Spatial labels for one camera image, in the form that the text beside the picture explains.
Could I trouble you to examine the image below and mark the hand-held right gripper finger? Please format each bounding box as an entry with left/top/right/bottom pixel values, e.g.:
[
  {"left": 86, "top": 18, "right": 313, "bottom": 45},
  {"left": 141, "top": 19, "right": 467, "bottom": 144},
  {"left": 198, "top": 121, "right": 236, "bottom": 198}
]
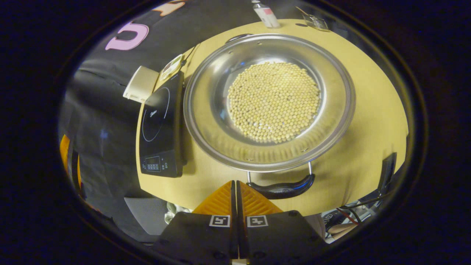
[
  {"left": 153, "top": 180, "right": 238, "bottom": 260},
  {"left": 236, "top": 180, "right": 326, "bottom": 260}
]

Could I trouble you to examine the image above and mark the black induction cooktop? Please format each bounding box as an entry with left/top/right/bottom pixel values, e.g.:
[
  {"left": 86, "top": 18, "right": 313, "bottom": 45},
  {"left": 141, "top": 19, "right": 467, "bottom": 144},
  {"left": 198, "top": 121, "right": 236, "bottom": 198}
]
[{"left": 139, "top": 71, "right": 186, "bottom": 178}]

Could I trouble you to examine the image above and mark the steel pot with black handles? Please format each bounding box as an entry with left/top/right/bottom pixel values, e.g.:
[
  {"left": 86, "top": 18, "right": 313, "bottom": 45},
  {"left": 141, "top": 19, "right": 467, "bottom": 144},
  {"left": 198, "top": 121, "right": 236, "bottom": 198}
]
[{"left": 183, "top": 33, "right": 356, "bottom": 200}]

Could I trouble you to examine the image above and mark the white crumpled cloth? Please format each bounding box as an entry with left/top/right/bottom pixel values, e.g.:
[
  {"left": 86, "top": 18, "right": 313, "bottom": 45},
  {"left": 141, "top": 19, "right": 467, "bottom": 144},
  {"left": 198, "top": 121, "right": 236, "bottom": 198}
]
[{"left": 164, "top": 202, "right": 192, "bottom": 223}]

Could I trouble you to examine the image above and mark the grey mesh seat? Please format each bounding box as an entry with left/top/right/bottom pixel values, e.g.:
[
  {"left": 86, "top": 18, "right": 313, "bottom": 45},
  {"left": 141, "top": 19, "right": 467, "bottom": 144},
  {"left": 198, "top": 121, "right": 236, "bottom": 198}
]
[{"left": 124, "top": 197, "right": 170, "bottom": 236}]

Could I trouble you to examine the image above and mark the white toaster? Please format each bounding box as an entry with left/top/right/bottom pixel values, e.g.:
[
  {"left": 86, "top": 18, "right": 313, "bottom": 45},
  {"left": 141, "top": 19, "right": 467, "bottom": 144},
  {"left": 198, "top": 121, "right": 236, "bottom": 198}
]
[{"left": 123, "top": 66, "right": 159, "bottom": 103}]

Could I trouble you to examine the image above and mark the pile of yellow soybeans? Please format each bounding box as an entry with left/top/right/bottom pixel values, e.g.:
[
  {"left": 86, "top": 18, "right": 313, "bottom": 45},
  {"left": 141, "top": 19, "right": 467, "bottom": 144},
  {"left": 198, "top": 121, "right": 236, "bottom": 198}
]
[{"left": 227, "top": 61, "right": 321, "bottom": 144}]

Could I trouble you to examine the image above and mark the white divided bean tray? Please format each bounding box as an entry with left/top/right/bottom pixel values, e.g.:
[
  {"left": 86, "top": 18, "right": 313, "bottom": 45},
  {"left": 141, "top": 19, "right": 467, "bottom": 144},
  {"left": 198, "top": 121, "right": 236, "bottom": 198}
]
[{"left": 160, "top": 54, "right": 184, "bottom": 81}]

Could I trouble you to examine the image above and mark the black device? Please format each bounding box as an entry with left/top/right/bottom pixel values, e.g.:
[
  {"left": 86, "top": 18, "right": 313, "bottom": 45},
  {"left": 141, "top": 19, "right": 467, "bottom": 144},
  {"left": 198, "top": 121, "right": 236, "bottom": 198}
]
[{"left": 379, "top": 153, "right": 397, "bottom": 195}]

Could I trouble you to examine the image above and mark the white bottle with pink label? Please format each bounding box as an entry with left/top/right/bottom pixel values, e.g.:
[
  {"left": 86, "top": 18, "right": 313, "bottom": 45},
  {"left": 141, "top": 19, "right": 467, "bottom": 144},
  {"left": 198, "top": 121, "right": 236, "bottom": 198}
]
[{"left": 251, "top": 0, "right": 281, "bottom": 29}]

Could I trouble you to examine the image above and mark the clear glass holder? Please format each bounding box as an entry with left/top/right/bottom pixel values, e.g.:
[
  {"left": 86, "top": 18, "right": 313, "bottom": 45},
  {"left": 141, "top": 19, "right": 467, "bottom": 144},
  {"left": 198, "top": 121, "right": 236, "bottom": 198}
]
[{"left": 304, "top": 14, "right": 330, "bottom": 32}]

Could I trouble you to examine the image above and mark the bundle of cables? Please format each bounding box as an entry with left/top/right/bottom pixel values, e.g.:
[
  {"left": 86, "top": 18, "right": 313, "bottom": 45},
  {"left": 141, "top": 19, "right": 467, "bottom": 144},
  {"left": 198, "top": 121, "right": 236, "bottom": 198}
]
[{"left": 322, "top": 191, "right": 390, "bottom": 230}]

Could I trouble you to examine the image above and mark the black power cable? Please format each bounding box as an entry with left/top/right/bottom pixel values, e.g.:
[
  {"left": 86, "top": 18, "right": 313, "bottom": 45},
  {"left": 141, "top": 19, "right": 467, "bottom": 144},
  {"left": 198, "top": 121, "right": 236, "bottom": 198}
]
[{"left": 183, "top": 43, "right": 201, "bottom": 67}]

